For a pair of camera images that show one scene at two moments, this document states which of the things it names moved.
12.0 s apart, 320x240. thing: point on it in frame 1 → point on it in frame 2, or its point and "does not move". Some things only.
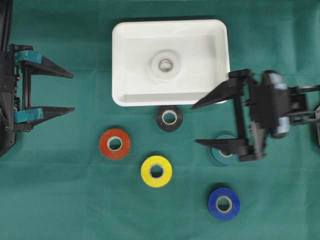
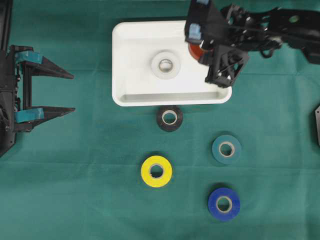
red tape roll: (114, 143) → (196, 51)
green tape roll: (225, 158) does not move
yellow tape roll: (145, 171) does not move
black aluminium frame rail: (6, 10) does not move
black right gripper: (256, 112) → (226, 62)
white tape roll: (168, 76) does not move
